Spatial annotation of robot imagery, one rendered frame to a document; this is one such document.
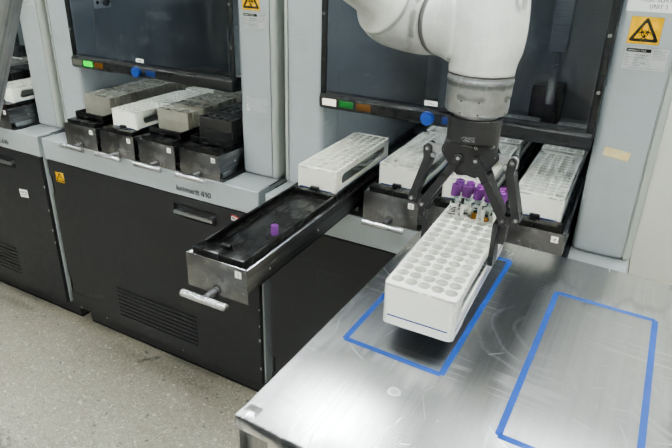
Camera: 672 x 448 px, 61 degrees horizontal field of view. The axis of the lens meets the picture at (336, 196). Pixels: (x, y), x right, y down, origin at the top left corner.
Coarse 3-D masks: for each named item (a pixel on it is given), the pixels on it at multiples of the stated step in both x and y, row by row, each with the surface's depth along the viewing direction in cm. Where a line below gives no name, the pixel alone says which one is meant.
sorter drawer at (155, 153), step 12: (144, 144) 160; (156, 144) 158; (168, 144) 157; (180, 144) 158; (144, 156) 162; (156, 156) 160; (168, 156) 158; (144, 168) 157; (156, 168) 155; (168, 168) 159
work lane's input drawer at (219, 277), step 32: (288, 192) 128; (320, 192) 127; (352, 192) 130; (256, 224) 114; (288, 224) 115; (320, 224) 119; (192, 256) 103; (224, 256) 100; (256, 256) 101; (288, 256) 109; (224, 288) 102; (256, 288) 101
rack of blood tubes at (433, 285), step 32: (448, 224) 92; (480, 224) 94; (416, 256) 84; (448, 256) 84; (480, 256) 83; (416, 288) 75; (448, 288) 75; (384, 320) 78; (416, 320) 76; (448, 320) 73
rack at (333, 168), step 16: (336, 144) 142; (352, 144) 143; (368, 144) 143; (384, 144) 146; (304, 160) 131; (320, 160) 133; (336, 160) 132; (352, 160) 133; (368, 160) 144; (304, 176) 129; (320, 176) 126; (336, 176) 125; (352, 176) 133; (336, 192) 127
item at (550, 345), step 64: (512, 256) 102; (512, 320) 84; (576, 320) 84; (640, 320) 85; (320, 384) 71; (384, 384) 71; (448, 384) 71; (512, 384) 72; (576, 384) 72; (640, 384) 72
